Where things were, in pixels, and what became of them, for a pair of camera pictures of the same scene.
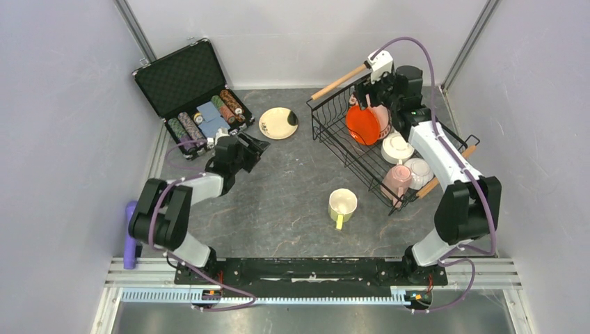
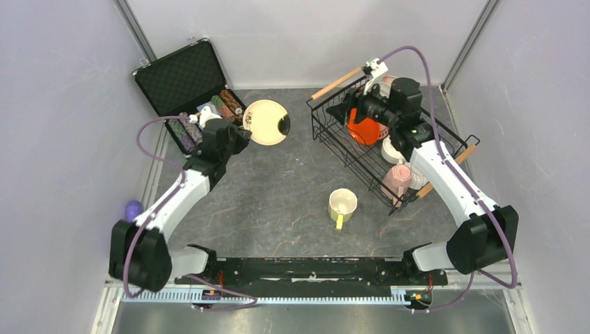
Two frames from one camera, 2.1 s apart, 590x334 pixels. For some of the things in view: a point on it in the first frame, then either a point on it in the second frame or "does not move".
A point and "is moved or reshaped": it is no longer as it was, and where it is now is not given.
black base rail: [309, 273] does not move
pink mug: [396, 179] does not move
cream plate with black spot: [278, 123] is moved or reshaped
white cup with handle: [395, 149] does not move
